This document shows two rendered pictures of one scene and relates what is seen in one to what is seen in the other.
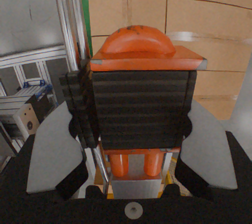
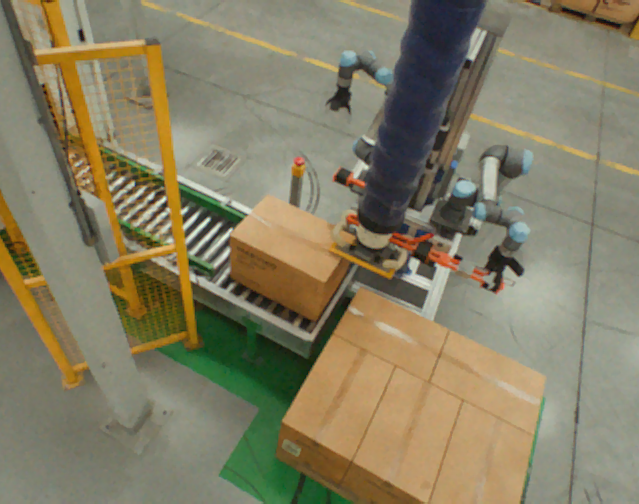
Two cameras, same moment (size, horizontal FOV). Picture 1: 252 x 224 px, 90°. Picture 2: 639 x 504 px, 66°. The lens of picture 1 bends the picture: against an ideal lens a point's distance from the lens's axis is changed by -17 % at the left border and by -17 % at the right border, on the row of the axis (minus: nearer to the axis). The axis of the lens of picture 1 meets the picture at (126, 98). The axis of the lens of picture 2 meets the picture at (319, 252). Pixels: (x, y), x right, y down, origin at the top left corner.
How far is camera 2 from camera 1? 2.39 m
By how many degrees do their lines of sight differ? 40
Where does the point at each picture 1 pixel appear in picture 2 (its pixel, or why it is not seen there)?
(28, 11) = (481, 313)
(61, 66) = (414, 300)
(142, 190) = (467, 269)
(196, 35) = (419, 410)
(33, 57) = (438, 282)
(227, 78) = (355, 431)
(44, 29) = (453, 315)
